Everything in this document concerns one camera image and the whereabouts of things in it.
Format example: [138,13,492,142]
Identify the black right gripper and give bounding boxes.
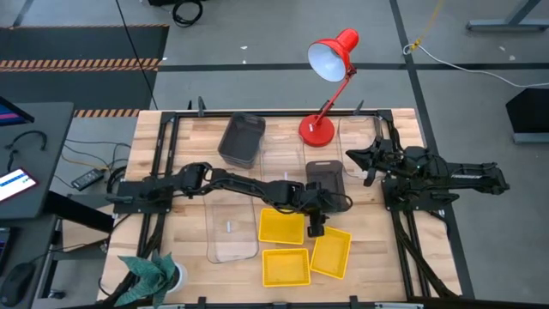
[345,136,405,188]

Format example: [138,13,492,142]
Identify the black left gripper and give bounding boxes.
[302,181,341,238]

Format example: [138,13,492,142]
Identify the clear plastic basket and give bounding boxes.
[259,131,307,185]
[337,115,383,179]
[204,188,260,264]

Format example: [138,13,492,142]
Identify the yellow slotted plastic basket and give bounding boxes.
[257,208,306,246]
[262,247,312,288]
[309,226,353,281]

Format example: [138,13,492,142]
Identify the black plastic basket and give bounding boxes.
[219,154,261,170]
[217,112,267,164]
[305,160,347,212]

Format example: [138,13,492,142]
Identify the red desk lamp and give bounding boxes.
[298,27,360,148]

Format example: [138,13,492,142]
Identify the white plant pot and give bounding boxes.
[166,261,190,294]

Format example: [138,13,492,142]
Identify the black stand foot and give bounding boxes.
[505,87,549,145]

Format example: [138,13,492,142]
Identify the green leafy plant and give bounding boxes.
[114,251,178,309]

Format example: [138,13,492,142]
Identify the grey metal table leg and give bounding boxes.
[466,0,549,33]

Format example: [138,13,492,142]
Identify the black power adapter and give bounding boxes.
[69,167,106,192]

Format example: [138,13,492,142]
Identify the dark grey side desk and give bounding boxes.
[0,101,75,221]

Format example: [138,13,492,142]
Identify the black hazard-striped floor mat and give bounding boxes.
[0,23,171,119]

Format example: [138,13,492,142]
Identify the black computer mouse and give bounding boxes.
[0,261,38,308]

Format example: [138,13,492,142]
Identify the smartphone on side desk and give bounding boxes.
[0,167,40,203]

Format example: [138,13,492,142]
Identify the black computer monitor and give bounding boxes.
[0,96,36,128]

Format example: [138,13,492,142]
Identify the white floor cable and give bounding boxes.
[401,42,549,89]

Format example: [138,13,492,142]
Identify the yellow floor cable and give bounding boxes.
[408,0,447,53]

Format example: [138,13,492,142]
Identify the black aluminium table frame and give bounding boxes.
[99,109,463,309]

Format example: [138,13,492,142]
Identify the tangled floor cables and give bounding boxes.
[59,136,132,173]

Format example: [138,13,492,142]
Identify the coiled black cable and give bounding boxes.
[172,0,204,28]

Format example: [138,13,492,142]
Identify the thin black floor cable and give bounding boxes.
[114,0,160,111]

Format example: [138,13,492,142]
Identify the black headset cable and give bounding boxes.
[4,130,49,173]

